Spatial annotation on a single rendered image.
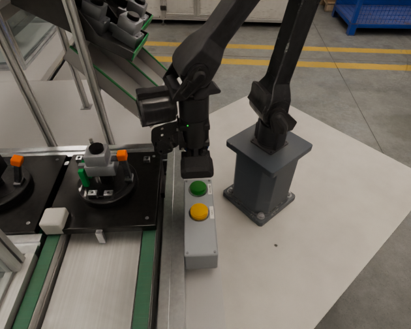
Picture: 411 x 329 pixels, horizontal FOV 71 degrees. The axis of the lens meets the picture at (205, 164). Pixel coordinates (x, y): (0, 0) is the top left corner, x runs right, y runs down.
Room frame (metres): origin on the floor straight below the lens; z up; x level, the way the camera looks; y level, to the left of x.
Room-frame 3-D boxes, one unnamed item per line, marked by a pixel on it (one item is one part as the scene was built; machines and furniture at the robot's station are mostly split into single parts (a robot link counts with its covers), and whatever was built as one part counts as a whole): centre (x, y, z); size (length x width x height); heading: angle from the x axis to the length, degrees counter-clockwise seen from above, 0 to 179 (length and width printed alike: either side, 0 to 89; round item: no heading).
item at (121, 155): (0.47, 0.19, 1.04); 0.04 x 0.02 x 0.08; 93
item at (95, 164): (0.47, 0.24, 1.06); 0.08 x 0.04 x 0.07; 93
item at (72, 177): (0.47, 0.23, 0.96); 0.24 x 0.24 x 0.02; 3
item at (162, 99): (0.45, 0.06, 1.24); 0.12 x 0.08 x 0.11; 109
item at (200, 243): (0.39, 0.01, 0.93); 0.21 x 0.07 x 0.06; 3
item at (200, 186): (0.46, 0.02, 0.96); 0.04 x 0.04 x 0.02
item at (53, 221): (0.36, 0.33, 0.97); 0.05 x 0.05 x 0.04; 3
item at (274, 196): (0.52, -0.15, 0.96); 0.15 x 0.15 x 0.20; 40
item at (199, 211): (0.39, 0.01, 0.96); 0.04 x 0.04 x 0.02
